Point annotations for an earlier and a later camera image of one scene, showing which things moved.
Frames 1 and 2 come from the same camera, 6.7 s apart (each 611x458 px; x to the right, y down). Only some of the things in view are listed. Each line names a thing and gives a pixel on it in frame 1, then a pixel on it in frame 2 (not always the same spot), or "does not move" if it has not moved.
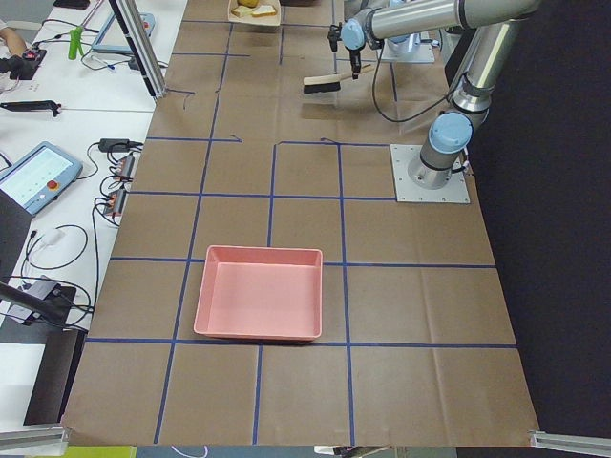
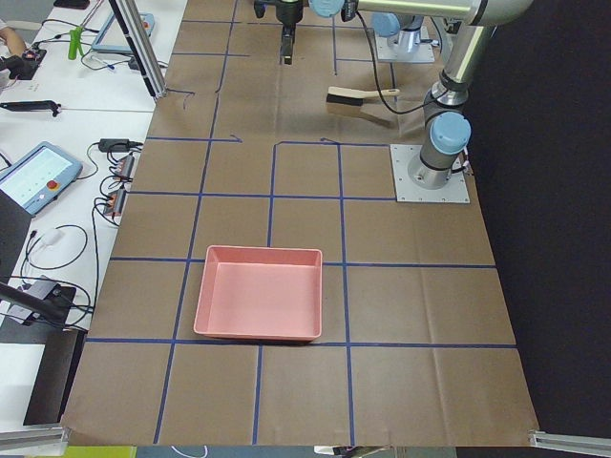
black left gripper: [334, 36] to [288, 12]
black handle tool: [33, 106] does not move
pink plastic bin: [260, 293] does not move
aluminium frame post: [134, 26] does not move
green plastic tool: [74, 43] does not move
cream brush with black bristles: [326, 83] to [338, 94]
